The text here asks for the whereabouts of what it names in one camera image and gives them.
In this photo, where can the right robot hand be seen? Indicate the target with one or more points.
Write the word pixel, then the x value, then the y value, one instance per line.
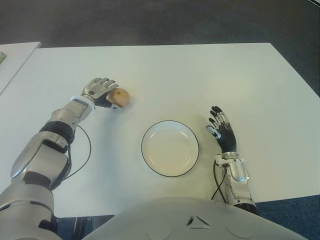
pixel 227 140

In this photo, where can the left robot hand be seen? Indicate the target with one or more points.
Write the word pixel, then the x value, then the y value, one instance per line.
pixel 96 87

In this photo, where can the apple with blue sticker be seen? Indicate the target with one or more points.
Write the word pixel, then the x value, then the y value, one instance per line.
pixel 121 98

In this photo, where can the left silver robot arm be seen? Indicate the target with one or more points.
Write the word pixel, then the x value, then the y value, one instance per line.
pixel 37 155

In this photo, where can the white plate with black rim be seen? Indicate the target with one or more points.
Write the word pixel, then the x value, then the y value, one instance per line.
pixel 170 152

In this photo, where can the white side table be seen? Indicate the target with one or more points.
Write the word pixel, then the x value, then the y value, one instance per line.
pixel 15 62

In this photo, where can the grey robot torso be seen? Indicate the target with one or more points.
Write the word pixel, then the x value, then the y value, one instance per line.
pixel 192 222

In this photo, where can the green package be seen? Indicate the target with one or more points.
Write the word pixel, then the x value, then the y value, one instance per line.
pixel 2 58

